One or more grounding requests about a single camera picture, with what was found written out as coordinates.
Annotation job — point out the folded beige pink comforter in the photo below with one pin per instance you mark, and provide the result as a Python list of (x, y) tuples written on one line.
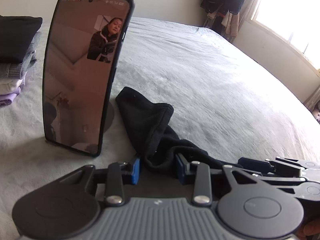
[(312, 103)]

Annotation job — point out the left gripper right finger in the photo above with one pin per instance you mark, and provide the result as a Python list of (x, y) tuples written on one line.
[(197, 174)]

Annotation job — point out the grey bed sheet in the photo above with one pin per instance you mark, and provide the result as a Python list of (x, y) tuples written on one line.
[(224, 102)]

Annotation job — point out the round phone stand base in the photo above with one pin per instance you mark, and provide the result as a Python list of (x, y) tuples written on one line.
[(109, 117)]

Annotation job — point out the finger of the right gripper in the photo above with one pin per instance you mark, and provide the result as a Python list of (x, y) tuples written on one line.
[(252, 164)]

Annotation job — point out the black smartphone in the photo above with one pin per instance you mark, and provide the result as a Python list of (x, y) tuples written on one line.
[(83, 47)]

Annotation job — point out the beige black raglan sweatshirt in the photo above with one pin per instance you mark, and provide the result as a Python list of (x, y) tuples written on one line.
[(155, 142)]

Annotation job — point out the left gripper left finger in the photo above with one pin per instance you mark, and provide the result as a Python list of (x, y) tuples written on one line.
[(118, 175)]

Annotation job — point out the window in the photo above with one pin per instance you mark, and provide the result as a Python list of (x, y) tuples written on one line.
[(294, 22)]

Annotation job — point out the dark hanging clothes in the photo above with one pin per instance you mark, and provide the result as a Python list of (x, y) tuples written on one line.
[(225, 2)]

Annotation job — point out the person's right hand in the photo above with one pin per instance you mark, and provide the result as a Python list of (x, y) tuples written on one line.
[(309, 229)]

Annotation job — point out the stack of folded clothes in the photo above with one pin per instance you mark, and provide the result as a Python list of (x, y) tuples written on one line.
[(20, 36)]

